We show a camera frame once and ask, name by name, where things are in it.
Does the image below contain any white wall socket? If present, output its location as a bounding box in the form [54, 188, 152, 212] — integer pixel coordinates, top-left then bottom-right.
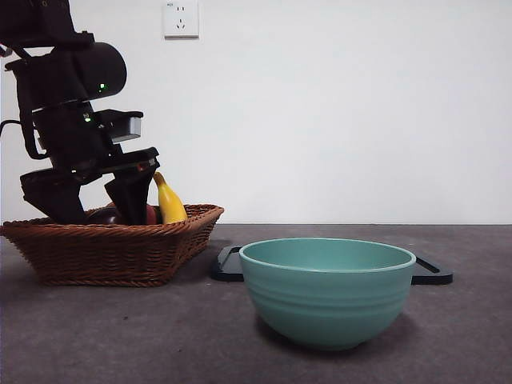
[163, 2, 200, 40]

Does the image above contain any dark rectangular tray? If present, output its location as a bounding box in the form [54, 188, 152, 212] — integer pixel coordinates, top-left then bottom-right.
[210, 245, 454, 286]

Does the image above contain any red yellow apple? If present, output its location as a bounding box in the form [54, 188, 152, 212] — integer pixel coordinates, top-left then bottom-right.
[106, 202, 158, 225]

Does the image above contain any brown wicker basket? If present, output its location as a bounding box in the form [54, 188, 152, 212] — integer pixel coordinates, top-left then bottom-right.
[0, 203, 226, 288]

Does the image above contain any dark purple plum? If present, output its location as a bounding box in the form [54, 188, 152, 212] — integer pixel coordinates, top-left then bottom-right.
[86, 207, 124, 226]

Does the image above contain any teal bowl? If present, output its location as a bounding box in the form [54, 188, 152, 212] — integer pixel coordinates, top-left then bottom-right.
[238, 238, 418, 352]

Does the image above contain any yellow banana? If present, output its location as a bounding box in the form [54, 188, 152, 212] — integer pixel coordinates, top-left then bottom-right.
[154, 171, 189, 225]

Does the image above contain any pale grey camera box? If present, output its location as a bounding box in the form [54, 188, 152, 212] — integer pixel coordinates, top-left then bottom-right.
[95, 110, 144, 145]

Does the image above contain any black cable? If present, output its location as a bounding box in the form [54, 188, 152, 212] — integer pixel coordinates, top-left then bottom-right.
[0, 107, 47, 159]

